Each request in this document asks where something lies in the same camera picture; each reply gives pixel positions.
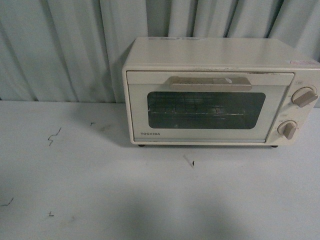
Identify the cream glass oven door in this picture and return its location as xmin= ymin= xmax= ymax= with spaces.
xmin=126 ymin=71 xmax=294 ymax=144

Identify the cream Toshiba toaster oven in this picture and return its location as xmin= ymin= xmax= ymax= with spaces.
xmin=122 ymin=37 xmax=320 ymax=147

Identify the grey pleated curtain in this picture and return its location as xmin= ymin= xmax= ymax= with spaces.
xmin=0 ymin=0 xmax=320 ymax=103

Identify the lower beige control knob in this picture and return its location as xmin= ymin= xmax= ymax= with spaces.
xmin=277 ymin=120 xmax=298 ymax=140

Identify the beige control knob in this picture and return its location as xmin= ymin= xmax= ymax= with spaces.
xmin=277 ymin=120 xmax=298 ymax=140
xmin=291 ymin=87 xmax=318 ymax=108

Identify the upper beige control knob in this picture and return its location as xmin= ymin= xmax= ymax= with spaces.
xmin=291 ymin=87 xmax=318 ymax=108

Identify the metal wire oven rack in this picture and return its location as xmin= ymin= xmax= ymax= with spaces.
xmin=148 ymin=98 xmax=246 ymax=116

